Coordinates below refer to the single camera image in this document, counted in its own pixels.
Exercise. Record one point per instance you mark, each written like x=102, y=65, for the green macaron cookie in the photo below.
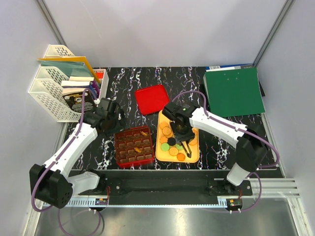
x=165, y=147
x=179, y=147

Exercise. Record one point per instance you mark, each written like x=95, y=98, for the blue binder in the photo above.
x=229, y=67

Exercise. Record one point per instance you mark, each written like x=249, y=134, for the green macaron cookie right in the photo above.
x=179, y=147

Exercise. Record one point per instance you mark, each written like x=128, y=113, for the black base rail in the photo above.
x=169, y=187

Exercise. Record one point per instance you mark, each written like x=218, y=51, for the white mesh file organizer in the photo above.
x=46, y=87

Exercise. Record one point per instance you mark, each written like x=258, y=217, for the red cookie box with tray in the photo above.
x=127, y=140

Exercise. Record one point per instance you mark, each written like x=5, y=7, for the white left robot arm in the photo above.
x=51, y=182

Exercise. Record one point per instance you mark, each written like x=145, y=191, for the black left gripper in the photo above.
x=121, y=124

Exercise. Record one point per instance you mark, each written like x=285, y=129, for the green folder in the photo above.
x=236, y=111

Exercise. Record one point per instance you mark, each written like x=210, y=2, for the white pen holder box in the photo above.
x=104, y=81

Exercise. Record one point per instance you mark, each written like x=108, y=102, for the orange flower cookie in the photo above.
x=138, y=150

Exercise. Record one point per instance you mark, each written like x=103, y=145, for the yellow plastic tray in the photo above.
x=164, y=132

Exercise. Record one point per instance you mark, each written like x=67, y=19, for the metal tongs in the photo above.
x=186, y=147

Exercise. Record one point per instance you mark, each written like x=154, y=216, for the green macaron cookie left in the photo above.
x=165, y=147

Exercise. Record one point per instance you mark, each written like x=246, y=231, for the yellow folder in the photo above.
x=75, y=59

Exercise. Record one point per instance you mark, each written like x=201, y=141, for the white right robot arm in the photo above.
x=250, y=148

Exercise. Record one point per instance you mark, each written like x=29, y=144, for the black oreo cookie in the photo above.
x=171, y=141

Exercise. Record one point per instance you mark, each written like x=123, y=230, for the teal folder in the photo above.
x=69, y=68

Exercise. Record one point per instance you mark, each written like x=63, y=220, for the red box lid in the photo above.
x=151, y=99

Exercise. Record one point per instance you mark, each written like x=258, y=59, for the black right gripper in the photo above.
x=190, y=135

